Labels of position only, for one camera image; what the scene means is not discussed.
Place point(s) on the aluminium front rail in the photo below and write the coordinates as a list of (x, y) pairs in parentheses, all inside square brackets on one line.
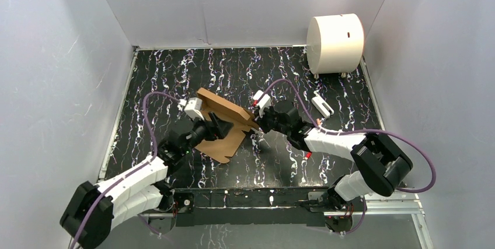
[(270, 206)]

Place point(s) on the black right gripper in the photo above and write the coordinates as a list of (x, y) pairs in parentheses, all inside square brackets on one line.
[(260, 121)]

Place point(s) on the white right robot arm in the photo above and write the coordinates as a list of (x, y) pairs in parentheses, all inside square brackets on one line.
[(381, 164)]

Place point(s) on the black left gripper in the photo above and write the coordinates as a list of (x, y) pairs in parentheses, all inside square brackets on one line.
[(213, 128)]

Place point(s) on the brown cardboard box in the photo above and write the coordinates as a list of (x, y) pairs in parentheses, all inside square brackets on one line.
[(235, 122)]

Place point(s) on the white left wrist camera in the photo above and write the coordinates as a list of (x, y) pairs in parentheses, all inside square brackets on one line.
[(192, 108)]

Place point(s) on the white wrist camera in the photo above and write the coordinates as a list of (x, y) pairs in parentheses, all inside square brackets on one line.
[(261, 101), (192, 108)]

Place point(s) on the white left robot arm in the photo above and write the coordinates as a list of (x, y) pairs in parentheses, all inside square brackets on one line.
[(96, 209)]

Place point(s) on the white plastic clip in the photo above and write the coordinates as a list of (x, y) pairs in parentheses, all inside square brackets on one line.
[(321, 105)]

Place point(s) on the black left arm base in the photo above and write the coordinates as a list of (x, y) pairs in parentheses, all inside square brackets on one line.
[(163, 218)]

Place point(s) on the white cylindrical container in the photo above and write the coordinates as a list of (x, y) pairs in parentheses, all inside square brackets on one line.
[(334, 43)]

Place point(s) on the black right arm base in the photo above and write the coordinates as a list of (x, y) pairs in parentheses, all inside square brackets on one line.
[(341, 217)]

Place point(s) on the red capped white marker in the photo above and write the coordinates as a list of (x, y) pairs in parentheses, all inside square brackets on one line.
[(308, 156)]

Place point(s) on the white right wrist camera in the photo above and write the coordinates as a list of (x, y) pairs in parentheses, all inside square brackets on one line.
[(261, 101)]

